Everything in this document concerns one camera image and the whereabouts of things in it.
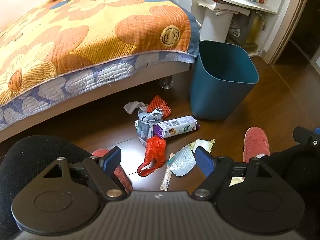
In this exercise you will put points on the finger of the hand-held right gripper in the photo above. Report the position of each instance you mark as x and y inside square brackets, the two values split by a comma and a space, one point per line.
[305, 136]

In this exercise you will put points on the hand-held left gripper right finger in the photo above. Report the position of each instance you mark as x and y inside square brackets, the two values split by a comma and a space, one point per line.
[203, 161]

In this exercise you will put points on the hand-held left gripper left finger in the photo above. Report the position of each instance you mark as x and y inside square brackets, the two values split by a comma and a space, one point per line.
[112, 158]

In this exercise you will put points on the white tissue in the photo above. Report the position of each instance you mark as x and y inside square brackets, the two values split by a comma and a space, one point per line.
[203, 143]

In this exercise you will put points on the white paper towel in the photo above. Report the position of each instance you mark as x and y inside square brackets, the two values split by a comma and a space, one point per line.
[183, 161]

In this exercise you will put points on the white and purple cookie box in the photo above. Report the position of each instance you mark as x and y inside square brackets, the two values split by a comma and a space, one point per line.
[176, 127]

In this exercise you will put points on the red plastic bag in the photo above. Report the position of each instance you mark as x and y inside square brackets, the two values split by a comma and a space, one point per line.
[155, 150]

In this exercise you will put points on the foil snack wrapper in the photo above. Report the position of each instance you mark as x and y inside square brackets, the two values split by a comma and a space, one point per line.
[146, 122]

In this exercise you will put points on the blue plastic waste bin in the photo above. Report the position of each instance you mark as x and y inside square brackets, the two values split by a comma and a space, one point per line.
[222, 85]

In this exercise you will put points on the pink fluffy left slipper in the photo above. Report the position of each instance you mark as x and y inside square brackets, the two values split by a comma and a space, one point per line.
[122, 175]

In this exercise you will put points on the pink fluffy slipper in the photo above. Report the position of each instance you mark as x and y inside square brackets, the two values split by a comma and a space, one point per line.
[256, 143]
[122, 175]

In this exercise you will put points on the person's right leg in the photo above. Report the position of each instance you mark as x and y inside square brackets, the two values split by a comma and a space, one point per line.
[290, 157]

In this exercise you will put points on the person's leg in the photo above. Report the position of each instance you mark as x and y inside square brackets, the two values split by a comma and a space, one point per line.
[32, 155]
[290, 157]

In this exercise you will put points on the yellowish paper scrap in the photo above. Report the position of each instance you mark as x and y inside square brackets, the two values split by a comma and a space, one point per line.
[236, 181]

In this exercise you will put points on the clear plastic stick packet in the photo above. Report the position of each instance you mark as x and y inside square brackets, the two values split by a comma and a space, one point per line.
[167, 176]

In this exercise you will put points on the pink fluffy right slipper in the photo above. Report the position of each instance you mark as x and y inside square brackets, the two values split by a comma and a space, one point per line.
[256, 143]

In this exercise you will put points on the crumpled grey paper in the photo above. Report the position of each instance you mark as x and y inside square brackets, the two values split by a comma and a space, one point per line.
[133, 105]

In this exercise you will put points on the orange foam net sleeve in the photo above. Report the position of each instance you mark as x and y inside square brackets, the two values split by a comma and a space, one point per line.
[156, 103]

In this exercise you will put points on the person's left leg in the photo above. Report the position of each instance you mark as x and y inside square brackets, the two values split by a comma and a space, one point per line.
[32, 155]

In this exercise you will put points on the quilted floral mattress pad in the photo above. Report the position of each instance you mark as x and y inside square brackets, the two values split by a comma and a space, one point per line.
[82, 78]

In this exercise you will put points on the metal bed leg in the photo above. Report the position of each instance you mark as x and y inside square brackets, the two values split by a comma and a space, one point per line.
[167, 82]

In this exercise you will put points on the gold thermos flask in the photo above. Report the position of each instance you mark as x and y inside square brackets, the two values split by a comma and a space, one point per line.
[255, 28]

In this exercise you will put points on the grey oil jug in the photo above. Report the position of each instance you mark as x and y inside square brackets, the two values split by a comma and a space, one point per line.
[238, 30]

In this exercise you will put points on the white corner shelf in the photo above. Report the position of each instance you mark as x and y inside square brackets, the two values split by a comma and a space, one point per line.
[265, 10]

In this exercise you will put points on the white cylindrical bin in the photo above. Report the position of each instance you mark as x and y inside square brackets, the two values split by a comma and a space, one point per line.
[216, 27]

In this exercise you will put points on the stack of papers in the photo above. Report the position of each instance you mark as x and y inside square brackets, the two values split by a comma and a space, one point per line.
[220, 3]

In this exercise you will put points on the beige bed frame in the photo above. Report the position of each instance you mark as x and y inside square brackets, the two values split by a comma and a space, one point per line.
[75, 102]

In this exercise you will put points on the beige door frame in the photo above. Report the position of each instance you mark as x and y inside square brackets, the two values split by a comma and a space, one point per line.
[290, 22]

